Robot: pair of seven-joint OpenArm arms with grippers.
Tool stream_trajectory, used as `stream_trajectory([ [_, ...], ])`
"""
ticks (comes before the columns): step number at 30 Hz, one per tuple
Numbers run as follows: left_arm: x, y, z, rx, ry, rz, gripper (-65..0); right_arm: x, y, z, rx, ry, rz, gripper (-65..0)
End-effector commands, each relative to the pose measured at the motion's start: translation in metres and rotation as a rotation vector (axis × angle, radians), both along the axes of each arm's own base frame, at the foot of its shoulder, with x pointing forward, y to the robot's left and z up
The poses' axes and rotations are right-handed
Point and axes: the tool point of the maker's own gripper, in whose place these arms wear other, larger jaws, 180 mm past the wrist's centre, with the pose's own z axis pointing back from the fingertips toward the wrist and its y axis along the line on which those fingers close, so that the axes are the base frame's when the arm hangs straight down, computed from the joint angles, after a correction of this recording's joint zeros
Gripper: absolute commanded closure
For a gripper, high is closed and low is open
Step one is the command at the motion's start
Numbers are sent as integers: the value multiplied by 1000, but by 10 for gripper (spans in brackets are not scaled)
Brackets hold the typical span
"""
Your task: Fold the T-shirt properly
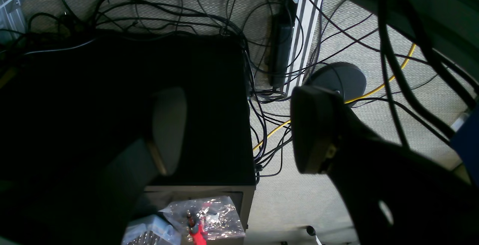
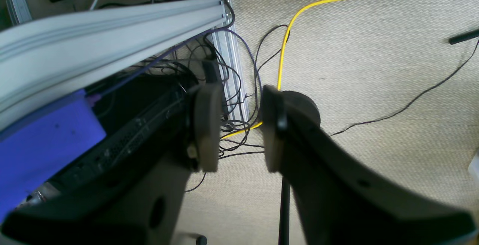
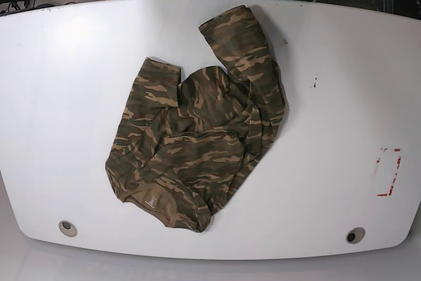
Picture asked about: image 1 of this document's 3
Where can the clear plastic bag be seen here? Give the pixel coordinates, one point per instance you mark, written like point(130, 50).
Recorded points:
point(150, 230)

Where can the black computer case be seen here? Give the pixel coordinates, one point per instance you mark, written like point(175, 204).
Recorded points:
point(66, 102)

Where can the round black stand base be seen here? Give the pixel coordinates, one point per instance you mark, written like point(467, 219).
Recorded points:
point(342, 77)

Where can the silver foil bag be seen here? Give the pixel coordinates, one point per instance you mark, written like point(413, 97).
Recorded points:
point(218, 215)

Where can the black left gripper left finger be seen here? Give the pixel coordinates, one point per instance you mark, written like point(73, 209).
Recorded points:
point(93, 203)

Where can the red small tool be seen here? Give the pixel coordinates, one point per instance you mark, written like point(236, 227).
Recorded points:
point(196, 229)

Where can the aluminium frame rail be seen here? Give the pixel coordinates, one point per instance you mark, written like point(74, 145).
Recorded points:
point(306, 16)

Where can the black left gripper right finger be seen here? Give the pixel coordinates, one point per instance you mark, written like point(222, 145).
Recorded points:
point(393, 195)

